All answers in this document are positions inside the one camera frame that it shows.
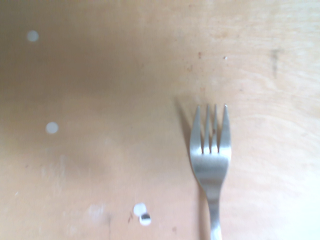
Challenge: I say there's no silver metal fork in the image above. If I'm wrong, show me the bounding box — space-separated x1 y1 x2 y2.
188 103 233 240

